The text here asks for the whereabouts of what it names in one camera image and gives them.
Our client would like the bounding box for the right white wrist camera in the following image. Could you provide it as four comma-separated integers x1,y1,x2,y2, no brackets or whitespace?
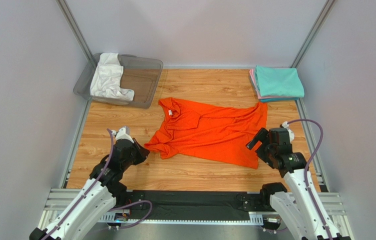
280,121,295,143

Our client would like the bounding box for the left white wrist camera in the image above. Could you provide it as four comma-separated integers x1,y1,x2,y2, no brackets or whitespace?
111,126,134,143

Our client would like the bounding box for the orange t shirt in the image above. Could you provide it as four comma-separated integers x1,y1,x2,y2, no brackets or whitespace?
144,97,268,169

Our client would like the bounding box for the dark teal folded t shirt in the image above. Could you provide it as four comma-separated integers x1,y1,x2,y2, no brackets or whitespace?
260,97,299,103

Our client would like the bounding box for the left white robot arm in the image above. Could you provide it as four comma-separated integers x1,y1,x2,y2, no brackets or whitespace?
29,139,150,240

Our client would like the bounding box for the white t shirt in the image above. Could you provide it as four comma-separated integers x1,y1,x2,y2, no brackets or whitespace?
90,52,135,101

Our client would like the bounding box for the corner aluminium post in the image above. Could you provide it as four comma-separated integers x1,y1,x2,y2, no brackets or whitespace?
290,0,337,68
56,0,97,66

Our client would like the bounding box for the clear plastic bin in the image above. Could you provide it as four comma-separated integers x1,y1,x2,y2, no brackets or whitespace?
73,53,163,109

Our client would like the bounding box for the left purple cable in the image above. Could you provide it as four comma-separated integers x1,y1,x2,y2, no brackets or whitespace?
39,128,153,240

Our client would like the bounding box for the aluminium frame rail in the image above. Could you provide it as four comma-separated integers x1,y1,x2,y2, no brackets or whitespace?
33,188,355,240

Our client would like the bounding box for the right corner aluminium post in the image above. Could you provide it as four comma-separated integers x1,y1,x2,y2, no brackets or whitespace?
290,0,337,68

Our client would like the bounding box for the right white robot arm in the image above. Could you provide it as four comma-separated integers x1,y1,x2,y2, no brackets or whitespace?
246,127,350,240

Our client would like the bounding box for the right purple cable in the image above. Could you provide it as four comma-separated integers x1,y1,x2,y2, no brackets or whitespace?
286,118,335,240

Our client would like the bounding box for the purple cable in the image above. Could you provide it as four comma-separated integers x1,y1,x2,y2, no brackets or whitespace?
39,128,153,240
286,118,335,240

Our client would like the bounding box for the left corner aluminium post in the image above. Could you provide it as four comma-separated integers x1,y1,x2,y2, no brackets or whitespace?
56,0,97,66

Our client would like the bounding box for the pink folded t shirt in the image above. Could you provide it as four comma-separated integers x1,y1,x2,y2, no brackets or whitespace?
249,69,298,101

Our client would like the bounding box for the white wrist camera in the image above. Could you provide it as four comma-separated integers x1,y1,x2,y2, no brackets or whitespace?
111,126,134,143
280,121,295,143

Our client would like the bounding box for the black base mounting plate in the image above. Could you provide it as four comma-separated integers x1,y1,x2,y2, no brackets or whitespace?
115,190,274,221

